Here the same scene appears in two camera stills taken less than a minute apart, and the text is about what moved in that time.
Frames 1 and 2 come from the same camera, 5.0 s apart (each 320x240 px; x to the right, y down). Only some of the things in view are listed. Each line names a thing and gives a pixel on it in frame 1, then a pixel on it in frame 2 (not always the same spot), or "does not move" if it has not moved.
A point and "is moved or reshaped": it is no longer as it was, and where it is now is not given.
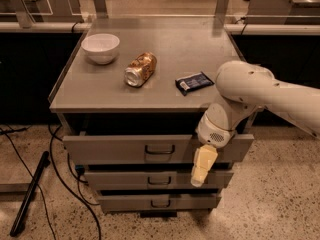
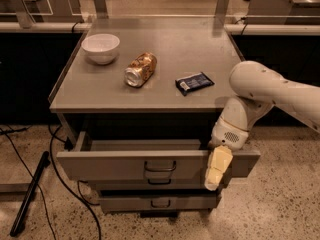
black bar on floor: x=29 y=193 does not move
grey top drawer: x=149 y=149 is moved or reshaped
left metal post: x=23 y=15 does not move
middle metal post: x=100 y=1 does not move
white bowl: x=100 y=48 does not move
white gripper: x=213 y=133 to x=228 y=136
